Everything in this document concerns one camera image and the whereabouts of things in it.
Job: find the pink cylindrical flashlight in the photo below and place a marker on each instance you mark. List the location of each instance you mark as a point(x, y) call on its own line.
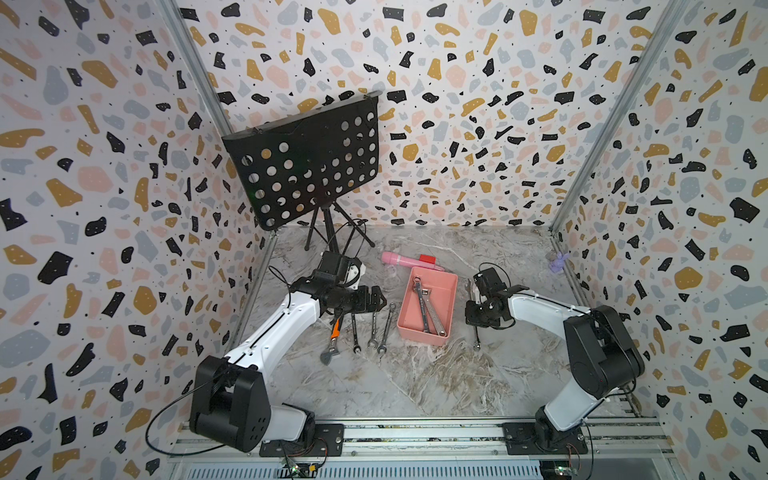
point(392, 258)

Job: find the orange handled adjustable wrench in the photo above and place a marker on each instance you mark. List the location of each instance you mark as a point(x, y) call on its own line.
point(332, 349)

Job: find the large silver combination wrench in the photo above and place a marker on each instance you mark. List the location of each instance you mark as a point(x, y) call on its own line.
point(477, 342)

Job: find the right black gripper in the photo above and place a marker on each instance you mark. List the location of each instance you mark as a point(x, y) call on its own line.
point(469, 318)

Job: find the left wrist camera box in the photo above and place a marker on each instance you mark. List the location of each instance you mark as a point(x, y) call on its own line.
point(339, 270)

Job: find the medium silver combination wrench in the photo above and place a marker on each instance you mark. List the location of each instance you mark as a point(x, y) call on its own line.
point(392, 311)

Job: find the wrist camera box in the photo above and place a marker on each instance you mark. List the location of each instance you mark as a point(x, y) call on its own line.
point(339, 270)
point(486, 284)

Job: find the silver adjustable wrench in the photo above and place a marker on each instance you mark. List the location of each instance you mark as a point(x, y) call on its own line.
point(439, 328)

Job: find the black perforated music stand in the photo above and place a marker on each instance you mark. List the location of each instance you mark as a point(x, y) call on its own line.
point(304, 163)

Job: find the silver end wrench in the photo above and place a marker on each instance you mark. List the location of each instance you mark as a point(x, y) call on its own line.
point(356, 345)

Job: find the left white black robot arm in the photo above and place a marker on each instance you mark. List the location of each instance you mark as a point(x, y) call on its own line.
point(230, 403)

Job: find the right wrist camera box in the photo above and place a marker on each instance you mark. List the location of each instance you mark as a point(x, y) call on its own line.
point(486, 284)

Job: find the pink plastic storage box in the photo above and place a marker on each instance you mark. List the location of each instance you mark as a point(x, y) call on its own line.
point(443, 287)

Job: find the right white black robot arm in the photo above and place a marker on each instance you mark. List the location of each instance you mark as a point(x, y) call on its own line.
point(602, 356)

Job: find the small purple toy figure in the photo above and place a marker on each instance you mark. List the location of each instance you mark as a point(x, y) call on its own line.
point(557, 261)

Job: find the small silver combination wrench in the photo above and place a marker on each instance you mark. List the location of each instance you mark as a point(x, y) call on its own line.
point(373, 342)

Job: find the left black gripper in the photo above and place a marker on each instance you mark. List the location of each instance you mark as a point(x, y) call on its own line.
point(363, 305)

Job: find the long silver combination wrench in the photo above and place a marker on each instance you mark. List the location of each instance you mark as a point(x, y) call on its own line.
point(417, 288)

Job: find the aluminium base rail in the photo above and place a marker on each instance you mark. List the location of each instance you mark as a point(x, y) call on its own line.
point(440, 448)

